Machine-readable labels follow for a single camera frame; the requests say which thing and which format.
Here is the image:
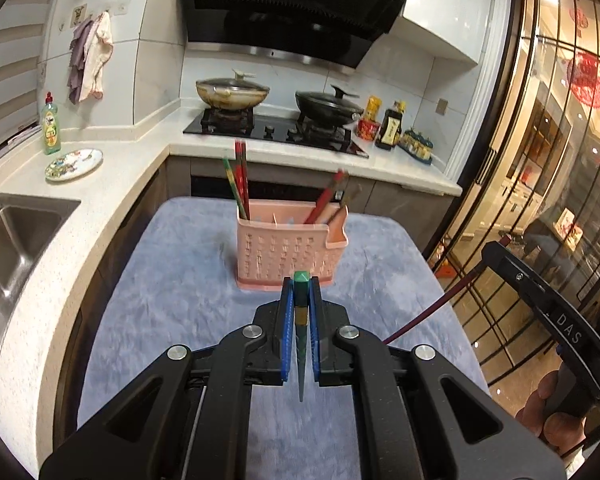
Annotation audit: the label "purple hanging cloth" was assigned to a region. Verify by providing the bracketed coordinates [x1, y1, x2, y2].
[67, 20, 97, 106]

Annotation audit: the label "window blinds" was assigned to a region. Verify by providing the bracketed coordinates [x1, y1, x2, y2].
[0, 0, 48, 163]

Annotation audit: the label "green chopstick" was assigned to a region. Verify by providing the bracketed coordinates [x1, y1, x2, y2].
[293, 270, 311, 403]
[223, 158, 246, 221]

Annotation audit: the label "person's right hand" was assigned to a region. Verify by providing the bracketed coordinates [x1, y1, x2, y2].
[515, 370, 589, 457]

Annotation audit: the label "spice jar set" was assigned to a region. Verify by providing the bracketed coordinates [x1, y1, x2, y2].
[398, 128, 436, 164]

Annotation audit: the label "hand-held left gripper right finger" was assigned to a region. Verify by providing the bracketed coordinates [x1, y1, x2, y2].
[307, 276, 568, 480]

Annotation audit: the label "brown chopstick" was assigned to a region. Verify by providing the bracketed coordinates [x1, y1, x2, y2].
[327, 185, 363, 225]

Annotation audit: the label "steel sink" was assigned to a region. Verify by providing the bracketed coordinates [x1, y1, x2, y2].
[0, 194, 82, 391]

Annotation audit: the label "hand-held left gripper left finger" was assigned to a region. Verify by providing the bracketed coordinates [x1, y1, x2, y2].
[40, 276, 297, 480]

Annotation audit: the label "gold wok with lid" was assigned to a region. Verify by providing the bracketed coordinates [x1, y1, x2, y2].
[195, 67, 271, 111]

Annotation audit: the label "dark soy sauce bottle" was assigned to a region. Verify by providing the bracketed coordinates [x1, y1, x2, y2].
[374, 108, 404, 149]

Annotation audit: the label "black wok with lid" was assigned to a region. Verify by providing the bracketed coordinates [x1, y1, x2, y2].
[294, 84, 367, 129]

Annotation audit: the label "black gas stove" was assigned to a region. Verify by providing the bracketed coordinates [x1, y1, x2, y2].
[182, 108, 370, 159]

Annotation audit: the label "white upper cabinet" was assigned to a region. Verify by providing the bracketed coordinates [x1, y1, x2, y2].
[399, 0, 500, 65]

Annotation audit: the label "black grid glass door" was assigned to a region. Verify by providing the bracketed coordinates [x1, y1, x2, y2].
[427, 0, 600, 381]

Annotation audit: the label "pink perforated utensil holder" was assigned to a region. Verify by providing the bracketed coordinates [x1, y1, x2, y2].
[236, 200, 352, 292]

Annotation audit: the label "white hanging cloth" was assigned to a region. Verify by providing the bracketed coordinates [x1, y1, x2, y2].
[79, 10, 115, 102]

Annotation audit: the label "white kitchen counter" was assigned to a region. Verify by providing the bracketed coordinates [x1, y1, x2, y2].
[0, 95, 463, 456]

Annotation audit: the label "blue-grey plush mat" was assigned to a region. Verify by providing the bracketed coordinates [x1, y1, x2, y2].
[76, 195, 492, 431]

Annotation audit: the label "green dish soap bottle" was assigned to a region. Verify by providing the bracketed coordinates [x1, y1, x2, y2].
[40, 91, 63, 156]

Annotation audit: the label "patterned plate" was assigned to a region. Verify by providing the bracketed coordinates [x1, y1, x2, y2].
[44, 148, 104, 181]

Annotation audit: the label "dark red chopstick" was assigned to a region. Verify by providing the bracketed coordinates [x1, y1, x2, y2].
[382, 240, 508, 346]
[305, 170, 350, 225]

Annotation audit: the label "black range hood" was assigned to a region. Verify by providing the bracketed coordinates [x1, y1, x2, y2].
[178, 0, 410, 69]

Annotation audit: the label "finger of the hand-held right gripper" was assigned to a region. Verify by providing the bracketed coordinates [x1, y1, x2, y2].
[481, 241, 537, 294]

